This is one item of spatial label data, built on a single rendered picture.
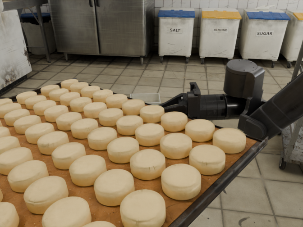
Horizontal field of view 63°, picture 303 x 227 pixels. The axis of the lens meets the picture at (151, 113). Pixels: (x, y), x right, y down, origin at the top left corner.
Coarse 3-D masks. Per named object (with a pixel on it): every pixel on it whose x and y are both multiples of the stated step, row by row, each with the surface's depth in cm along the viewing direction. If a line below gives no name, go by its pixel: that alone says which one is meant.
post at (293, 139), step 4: (300, 120) 152; (296, 124) 154; (300, 124) 153; (296, 128) 155; (292, 132) 160; (296, 132) 156; (292, 136) 158; (296, 136) 157; (292, 140) 160; (292, 144) 161; (288, 148) 163; (292, 148) 162; (288, 152) 164; (288, 156) 166; (284, 160) 168; (288, 160) 167
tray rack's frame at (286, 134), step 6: (300, 48) 189; (300, 54) 189; (300, 60) 191; (294, 72) 196; (288, 126) 202; (282, 132) 194; (288, 132) 194; (282, 138) 189; (288, 138) 187; (282, 144) 184; (288, 144) 180; (300, 144) 180; (294, 150) 174; (300, 150) 174; (282, 156) 173; (294, 156) 168; (300, 156) 168; (294, 162) 166; (300, 162) 164
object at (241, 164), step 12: (60, 84) 75; (12, 96) 66; (264, 144) 38; (252, 156) 36; (240, 168) 34; (228, 180) 32; (204, 192) 31; (216, 192) 30; (192, 204) 29; (204, 204) 28; (180, 216) 28; (192, 216) 27
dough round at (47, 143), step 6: (54, 132) 44; (60, 132) 44; (42, 138) 42; (48, 138) 42; (54, 138) 42; (60, 138) 42; (66, 138) 42; (42, 144) 40; (48, 144) 40; (54, 144) 41; (60, 144) 41; (42, 150) 41; (48, 150) 40
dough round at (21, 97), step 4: (24, 92) 66; (28, 92) 66; (32, 92) 66; (36, 92) 66; (16, 96) 64; (20, 96) 63; (24, 96) 63; (28, 96) 63; (20, 100) 63; (24, 100) 63
